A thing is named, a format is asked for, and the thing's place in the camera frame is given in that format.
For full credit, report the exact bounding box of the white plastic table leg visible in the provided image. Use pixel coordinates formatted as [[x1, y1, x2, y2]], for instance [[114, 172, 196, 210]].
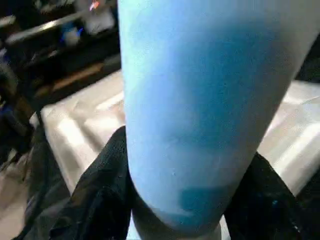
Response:
[[117, 0, 320, 240]]

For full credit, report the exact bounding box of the white plastic table top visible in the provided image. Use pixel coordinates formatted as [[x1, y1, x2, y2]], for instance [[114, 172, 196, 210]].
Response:
[[40, 70, 320, 201]]

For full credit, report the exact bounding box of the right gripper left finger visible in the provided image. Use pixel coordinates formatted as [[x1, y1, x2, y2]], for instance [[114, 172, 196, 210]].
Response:
[[50, 126, 135, 240]]

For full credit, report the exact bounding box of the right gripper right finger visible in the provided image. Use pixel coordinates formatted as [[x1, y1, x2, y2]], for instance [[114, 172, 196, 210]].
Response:
[[222, 152, 320, 240]]

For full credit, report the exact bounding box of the black plastic mat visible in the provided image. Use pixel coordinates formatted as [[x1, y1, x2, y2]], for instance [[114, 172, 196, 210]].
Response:
[[20, 50, 320, 240]]

